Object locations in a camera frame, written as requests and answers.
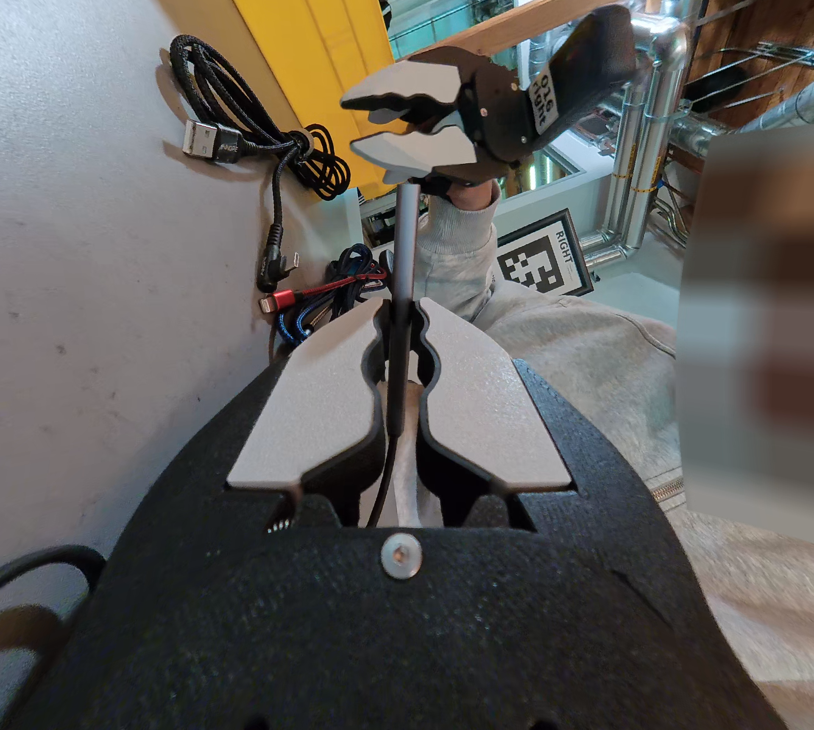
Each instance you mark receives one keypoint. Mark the grey sweatshirt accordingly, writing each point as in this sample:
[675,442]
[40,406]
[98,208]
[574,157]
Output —
[572,361]

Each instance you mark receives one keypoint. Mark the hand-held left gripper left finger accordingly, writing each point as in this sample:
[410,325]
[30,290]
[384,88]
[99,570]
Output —
[318,399]

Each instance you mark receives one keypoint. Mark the framed black white marker sign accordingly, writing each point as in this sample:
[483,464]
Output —
[540,259]

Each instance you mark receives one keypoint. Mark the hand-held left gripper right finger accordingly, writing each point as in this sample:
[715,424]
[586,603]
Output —
[489,405]

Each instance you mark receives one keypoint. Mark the white desk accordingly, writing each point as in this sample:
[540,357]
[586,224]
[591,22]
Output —
[95,297]

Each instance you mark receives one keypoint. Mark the person's right hand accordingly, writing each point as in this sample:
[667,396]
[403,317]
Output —
[474,196]

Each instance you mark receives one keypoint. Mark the yellow folding panel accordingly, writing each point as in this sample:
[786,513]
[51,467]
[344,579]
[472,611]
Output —
[305,11]

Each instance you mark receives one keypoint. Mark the silver duct pipes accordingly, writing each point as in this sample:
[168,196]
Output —
[661,107]

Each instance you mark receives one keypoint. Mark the person's right forearm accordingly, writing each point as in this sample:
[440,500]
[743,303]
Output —
[455,259]

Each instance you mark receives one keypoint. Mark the grey usb hub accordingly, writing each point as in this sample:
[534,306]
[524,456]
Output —
[404,272]

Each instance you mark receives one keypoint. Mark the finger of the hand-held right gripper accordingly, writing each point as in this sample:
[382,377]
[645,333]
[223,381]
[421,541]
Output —
[413,78]
[432,148]

